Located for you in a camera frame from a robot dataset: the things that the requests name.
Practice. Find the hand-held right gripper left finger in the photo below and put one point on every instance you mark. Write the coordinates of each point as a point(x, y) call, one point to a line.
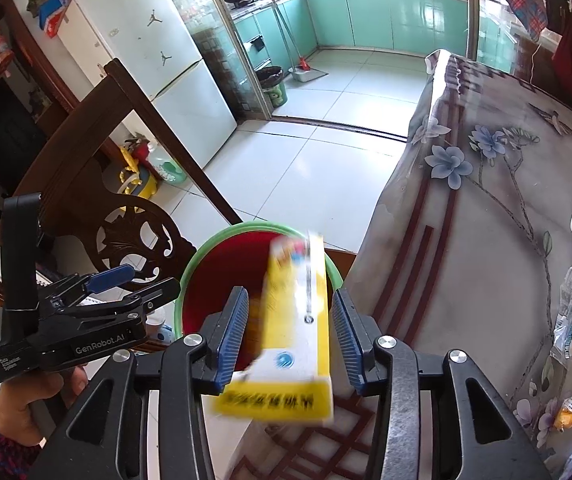
point(233, 340)

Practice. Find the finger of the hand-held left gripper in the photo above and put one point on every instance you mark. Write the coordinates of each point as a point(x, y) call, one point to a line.
point(156, 294)
point(111, 277)

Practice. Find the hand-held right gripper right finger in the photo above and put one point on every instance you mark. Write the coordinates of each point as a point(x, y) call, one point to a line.
point(346, 345)

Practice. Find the yellow cardboard box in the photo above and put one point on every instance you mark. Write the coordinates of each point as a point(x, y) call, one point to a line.
point(291, 320)

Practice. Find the red bucket with green rim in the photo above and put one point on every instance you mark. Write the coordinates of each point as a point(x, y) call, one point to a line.
point(216, 280)

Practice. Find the person's left hand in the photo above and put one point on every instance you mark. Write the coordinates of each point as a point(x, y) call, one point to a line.
point(26, 405)

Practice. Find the yellow plastic toy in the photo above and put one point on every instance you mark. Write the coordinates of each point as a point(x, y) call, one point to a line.
point(136, 175)

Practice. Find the green plastic jug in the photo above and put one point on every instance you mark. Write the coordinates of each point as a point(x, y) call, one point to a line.
point(166, 165)

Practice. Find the floral tablecloth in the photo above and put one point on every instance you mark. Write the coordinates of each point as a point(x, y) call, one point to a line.
point(466, 260)

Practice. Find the dark carved wooden chair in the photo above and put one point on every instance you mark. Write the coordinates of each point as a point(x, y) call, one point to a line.
point(91, 125)

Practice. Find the black television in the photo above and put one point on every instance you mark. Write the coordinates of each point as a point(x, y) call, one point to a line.
point(1, 135)

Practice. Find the green bin with black bag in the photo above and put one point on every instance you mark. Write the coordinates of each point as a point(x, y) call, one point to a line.
point(272, 87)

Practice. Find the white refrigerator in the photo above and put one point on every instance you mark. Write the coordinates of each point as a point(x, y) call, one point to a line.
point(131, 35)

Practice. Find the glass sliding door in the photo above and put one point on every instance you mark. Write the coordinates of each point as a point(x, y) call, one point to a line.
point(216, 35)

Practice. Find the blue and red box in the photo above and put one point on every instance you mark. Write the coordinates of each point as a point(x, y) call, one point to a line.
point(51, 17)

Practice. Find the grey dustpan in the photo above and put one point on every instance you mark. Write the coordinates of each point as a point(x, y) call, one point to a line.
point(308, 74)

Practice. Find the dark green cloth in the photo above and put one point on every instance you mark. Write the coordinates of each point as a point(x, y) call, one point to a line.
point(41, 0)

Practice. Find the red broom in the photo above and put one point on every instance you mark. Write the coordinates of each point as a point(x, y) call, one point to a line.
point(286, 30)

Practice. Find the green kitchen cabinets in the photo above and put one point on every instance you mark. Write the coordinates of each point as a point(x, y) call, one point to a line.
point(391, 15)

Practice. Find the black hanging bag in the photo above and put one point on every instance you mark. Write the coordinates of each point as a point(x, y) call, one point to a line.
point(557, 10)

